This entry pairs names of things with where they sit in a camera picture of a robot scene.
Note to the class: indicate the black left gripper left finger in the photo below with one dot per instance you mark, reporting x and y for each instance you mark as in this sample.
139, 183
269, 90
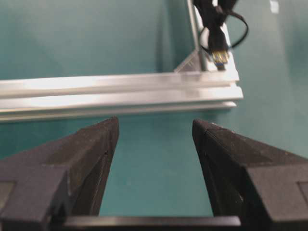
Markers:
67, 176

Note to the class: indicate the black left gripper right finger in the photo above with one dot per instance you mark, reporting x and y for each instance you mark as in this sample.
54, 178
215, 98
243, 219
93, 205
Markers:
265, 187

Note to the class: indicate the aluminium extrusion frame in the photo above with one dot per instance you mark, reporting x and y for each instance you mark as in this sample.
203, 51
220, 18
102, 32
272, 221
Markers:
195, 84

